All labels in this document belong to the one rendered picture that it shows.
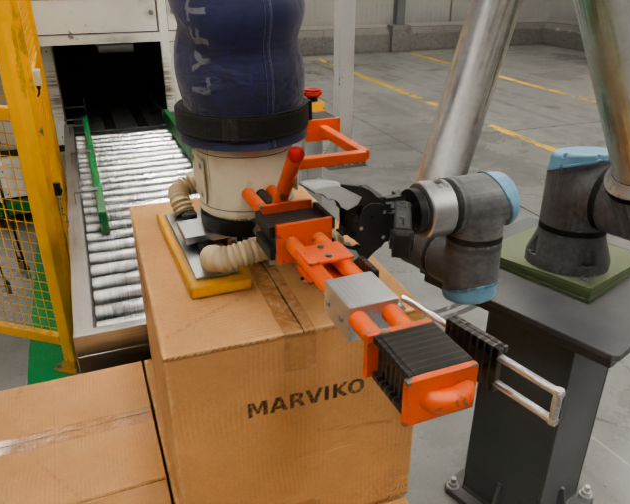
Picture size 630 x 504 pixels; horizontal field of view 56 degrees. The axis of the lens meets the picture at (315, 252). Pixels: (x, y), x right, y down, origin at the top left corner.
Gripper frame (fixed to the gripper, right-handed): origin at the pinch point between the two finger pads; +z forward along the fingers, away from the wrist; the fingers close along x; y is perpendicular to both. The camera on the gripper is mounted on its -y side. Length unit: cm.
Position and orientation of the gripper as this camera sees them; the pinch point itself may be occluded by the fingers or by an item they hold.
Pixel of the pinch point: (301, 235)
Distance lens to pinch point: 83.7
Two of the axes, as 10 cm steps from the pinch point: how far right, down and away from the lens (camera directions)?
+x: 0.0, -9.0, -4.4
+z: -9.3, 1.6, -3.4
